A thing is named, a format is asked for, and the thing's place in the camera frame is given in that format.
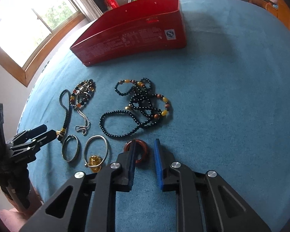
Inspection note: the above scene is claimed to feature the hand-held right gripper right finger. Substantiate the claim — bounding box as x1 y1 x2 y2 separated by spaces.
153 139 272 232

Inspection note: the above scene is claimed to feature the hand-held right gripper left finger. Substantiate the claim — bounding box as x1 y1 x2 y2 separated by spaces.
19 139 139 232

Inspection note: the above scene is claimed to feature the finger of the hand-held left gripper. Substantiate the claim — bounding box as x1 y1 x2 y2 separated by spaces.
10 130 58 154
5 124 48 146

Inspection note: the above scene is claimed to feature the red-brown stone bangle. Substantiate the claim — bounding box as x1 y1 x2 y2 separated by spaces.
124 139 150 166

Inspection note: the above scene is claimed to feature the dark metal bangle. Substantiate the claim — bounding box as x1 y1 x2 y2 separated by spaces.
62 135 81 162

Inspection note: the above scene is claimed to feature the silver bangle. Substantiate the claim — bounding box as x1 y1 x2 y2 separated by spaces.
84 136 110 167

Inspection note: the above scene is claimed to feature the black braided cord bracelet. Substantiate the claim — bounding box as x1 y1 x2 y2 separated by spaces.
57 89 72 142

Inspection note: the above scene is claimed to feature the silver chain necklace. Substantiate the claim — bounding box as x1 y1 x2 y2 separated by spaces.
74 106 91 136

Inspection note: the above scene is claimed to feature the long black bead necklace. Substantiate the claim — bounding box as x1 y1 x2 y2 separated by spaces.
100 77 160 140

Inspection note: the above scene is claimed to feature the black bracelet with yellow beads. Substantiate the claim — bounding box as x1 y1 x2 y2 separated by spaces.
114 78 147 97
124 93 174 123

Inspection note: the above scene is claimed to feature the multicolour bead bracelet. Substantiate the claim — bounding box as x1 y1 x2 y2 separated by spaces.
71 79 96 110

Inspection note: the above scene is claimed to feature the red cardboard box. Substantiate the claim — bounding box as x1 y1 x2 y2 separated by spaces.
70 0 187 67

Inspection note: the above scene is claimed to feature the person's left forearm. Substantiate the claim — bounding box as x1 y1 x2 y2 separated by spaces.
29 186 46 216

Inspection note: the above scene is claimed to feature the pink cloth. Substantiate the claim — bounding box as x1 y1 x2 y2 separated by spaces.
0 209 31 232

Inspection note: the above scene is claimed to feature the wooden framed window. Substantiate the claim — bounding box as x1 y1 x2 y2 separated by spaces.
0 0 85 87

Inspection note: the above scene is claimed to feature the red bag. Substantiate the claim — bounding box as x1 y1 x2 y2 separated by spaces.
101 0 120 12

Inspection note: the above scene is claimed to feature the wooden cabinet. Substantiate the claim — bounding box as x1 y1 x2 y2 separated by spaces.
246 0 290 43

